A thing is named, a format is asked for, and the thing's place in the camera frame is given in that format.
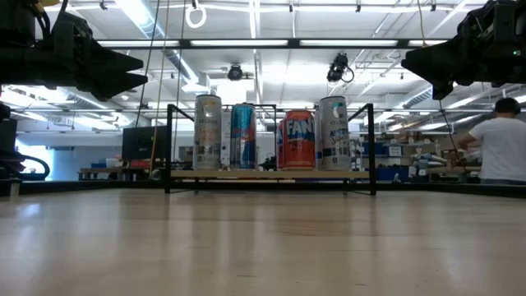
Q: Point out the blue storage bin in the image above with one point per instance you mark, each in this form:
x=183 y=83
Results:
x=381 y=149

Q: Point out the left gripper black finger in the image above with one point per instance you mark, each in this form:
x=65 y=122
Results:
x=111 y=86
x=111 y=59

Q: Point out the black hanging camera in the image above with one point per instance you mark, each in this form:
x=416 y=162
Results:
x=339 y=67

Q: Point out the blue silver Red Bull can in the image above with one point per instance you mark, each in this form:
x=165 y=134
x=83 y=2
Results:
x=243 y=140

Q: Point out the black monitor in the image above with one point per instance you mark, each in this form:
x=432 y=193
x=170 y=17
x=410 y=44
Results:
x=139 y=144

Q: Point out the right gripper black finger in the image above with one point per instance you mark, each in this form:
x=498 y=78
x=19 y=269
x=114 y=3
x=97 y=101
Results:
x=444 y=61
x=442 y=90

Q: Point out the person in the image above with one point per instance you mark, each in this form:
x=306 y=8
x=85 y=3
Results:
x=503 y=144

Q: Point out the black aluminium table frame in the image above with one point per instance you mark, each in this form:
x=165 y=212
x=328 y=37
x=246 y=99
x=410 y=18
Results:
x=411 y=188

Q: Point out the black overhead light bar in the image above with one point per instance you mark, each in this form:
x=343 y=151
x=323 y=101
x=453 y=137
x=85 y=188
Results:
x=293 y=43

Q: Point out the black ceiling dome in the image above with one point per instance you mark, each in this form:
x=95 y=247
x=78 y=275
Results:
x=235 y=72

